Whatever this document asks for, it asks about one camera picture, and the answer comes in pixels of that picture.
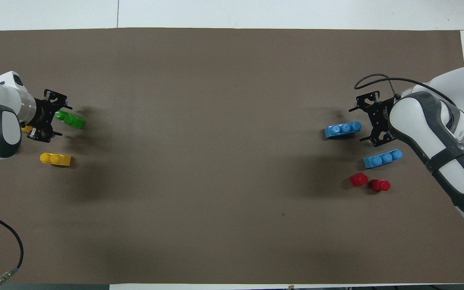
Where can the brown table mat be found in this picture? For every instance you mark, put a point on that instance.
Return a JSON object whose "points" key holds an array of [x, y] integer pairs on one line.
{"points": [[232, 80]]}

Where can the blue three-stud toy brick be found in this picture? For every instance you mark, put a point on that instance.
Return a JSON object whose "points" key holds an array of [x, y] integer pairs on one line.
{"points": [[383, 158], [342, 130]]}

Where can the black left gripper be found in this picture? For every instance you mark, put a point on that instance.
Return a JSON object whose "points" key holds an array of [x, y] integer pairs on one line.
{"points": [[44, 114]]}

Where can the yellow two-stud toy brick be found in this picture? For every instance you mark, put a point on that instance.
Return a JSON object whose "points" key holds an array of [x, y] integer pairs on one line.
{"points": [[55, 159], [27, 129]]}

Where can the green two-stud toy brick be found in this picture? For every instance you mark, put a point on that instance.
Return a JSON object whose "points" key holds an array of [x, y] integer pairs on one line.
{"points": [[73, 121]]}

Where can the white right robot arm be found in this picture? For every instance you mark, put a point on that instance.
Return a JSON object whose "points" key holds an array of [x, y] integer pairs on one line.
{"points": [[417, 121]]}

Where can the red single-stud toy brick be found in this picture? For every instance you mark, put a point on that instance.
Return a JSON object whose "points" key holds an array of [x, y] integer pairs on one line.
{"points": [[359, 179], [380, 185]]}

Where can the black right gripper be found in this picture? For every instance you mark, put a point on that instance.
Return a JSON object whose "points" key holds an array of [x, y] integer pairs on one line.
{"points": [[380, 114]]}

